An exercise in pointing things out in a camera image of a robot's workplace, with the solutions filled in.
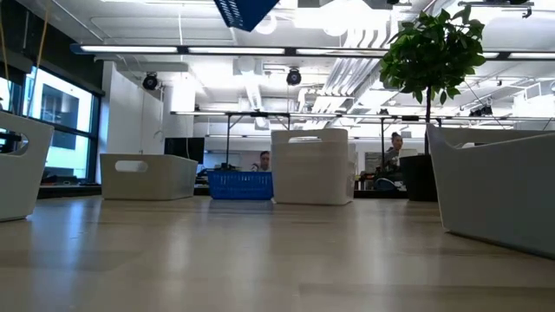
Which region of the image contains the green leafy small tree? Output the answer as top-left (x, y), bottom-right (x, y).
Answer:
top-left (379, 4), bottom-right (487, 156)

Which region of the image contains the person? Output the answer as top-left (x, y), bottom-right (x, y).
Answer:
top-left (251, 150), bottom-right (272, 172)
top-left (374, 132), bottom-right (405, 192)

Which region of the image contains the grey plastic basket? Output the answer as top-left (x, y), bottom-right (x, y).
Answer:
top-left (99, 153), bottom-right (199, 201)
top-left (426, 123), bottom-right (555, 261)
top-left (0, 111), bottom-right (56, 223)

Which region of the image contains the white plastic basket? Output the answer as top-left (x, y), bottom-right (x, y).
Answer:
top-left (271, 145), bottom-right (356, 205)
top-left (271, 142), bottom-right (355, 159)

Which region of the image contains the long ceiling light bar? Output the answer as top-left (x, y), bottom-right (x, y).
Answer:
top-left (70, 42), bottom-right (555, 61)

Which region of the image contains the large window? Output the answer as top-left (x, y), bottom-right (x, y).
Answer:
top-left (0, 64), bottom-right (103, 183)

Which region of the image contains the black monitor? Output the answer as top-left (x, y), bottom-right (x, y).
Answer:
top-left (163, 137), bottom-right (206, 165)

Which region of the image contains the black plant pot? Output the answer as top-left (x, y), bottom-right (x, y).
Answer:
top-left (398, 153), bottom-right (439, 203)

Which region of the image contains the black background rig frame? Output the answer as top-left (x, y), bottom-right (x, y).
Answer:
top-left (171, 111), bottom-right (291, 170)

